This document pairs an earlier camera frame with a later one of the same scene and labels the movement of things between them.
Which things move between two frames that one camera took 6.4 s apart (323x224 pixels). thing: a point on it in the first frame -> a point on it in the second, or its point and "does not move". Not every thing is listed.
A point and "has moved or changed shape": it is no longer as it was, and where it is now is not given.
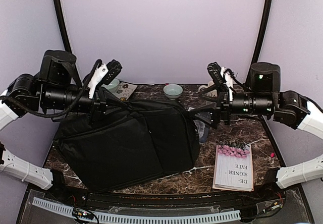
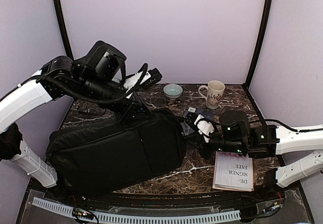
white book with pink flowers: [233, 170] does not move
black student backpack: [126, 142] has moved or changed shape
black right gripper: [222, 105] -> [205, 153]
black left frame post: [57, 3] does not move
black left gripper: [99, 109] -> [130, 111]
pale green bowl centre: [172, 91] does not move
